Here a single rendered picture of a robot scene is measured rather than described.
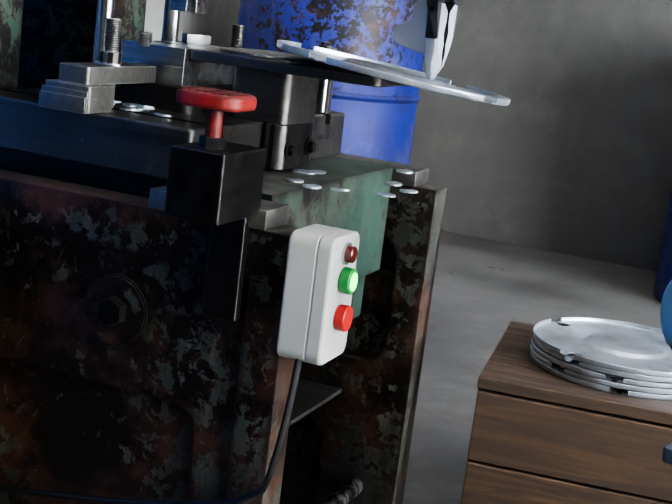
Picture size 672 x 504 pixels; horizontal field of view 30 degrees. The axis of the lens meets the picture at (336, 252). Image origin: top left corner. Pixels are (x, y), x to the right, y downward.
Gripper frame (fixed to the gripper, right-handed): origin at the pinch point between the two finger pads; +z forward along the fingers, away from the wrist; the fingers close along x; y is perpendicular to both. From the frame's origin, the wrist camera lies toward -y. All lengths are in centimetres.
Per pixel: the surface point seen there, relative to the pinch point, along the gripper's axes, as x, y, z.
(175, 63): 7.5, 30.7, 3.3
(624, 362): -41, -22, 41
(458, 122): -330, 93, 36
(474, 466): -30, -4, 58
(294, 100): 2.9, 16.5, 5.9
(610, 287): -284, 18, 79
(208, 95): 35.9, 10.9, 3.6
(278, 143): 4.8, 17.1, 11.2
